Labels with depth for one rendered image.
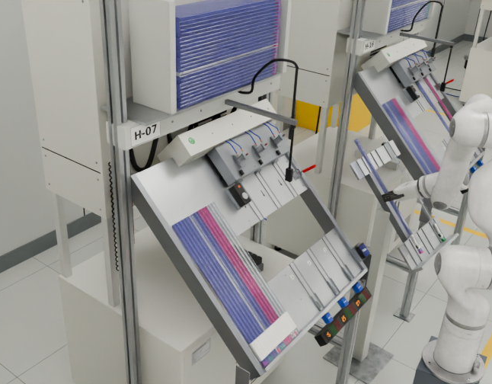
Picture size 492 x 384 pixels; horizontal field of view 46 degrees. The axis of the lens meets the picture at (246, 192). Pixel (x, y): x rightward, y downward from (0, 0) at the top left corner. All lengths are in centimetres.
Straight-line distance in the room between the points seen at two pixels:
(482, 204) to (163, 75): 96
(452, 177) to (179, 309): 106
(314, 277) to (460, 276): 56
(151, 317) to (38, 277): 143
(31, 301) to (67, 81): 169
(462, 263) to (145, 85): 104
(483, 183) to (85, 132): 118
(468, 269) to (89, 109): 119
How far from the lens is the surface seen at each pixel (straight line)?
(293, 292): 198
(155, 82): 173
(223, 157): 194
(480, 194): 173
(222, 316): 176
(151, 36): 170
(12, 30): 318
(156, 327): 209
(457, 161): 203
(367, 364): 292
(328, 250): 217
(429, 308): 336
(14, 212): 346
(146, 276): 233
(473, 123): 172
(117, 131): 168
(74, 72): 183
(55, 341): 303
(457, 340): 187
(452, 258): 171
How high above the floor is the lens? 200
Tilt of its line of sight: 28 degrees down
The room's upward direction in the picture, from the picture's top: 3 degrees clockwise
